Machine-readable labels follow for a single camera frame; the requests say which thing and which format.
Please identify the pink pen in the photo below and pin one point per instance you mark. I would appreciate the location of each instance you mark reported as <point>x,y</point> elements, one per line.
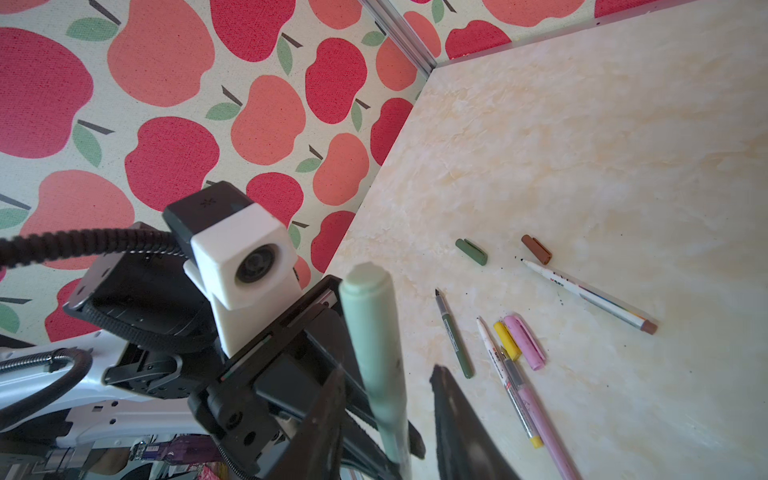
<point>543,425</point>

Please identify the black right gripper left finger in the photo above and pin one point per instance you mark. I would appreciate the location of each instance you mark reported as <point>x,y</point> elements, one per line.
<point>315,451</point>

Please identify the aluminium left rear corner post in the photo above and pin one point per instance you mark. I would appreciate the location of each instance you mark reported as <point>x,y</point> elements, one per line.
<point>404,36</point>

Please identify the brown pen cap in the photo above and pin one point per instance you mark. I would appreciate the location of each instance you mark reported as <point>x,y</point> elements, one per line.
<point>542,253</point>

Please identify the light green pen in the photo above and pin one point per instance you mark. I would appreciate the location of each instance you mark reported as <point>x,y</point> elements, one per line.
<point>368,300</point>

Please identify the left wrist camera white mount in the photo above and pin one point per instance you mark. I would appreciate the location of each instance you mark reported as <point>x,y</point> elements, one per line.
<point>240,256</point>

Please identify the yellow pen cap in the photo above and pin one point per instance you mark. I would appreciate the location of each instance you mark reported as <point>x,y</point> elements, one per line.
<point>509,345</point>

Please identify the dark green pen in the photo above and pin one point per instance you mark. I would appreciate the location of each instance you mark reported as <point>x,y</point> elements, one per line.
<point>454,335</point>

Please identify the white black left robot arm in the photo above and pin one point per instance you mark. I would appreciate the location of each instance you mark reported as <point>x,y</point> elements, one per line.
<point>205,325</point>

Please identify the dark green pen cap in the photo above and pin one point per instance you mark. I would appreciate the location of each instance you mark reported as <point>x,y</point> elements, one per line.
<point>471,250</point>

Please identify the white pen yellow end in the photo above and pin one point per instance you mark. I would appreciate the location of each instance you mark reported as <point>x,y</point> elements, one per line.
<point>497,360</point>

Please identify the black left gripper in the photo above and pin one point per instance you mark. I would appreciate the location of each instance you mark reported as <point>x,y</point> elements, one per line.
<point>251,433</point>

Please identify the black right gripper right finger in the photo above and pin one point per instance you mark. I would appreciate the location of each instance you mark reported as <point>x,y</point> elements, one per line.
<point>464,449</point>

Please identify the white pen brown end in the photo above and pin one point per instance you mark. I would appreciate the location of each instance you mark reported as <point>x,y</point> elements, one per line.
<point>600,301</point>

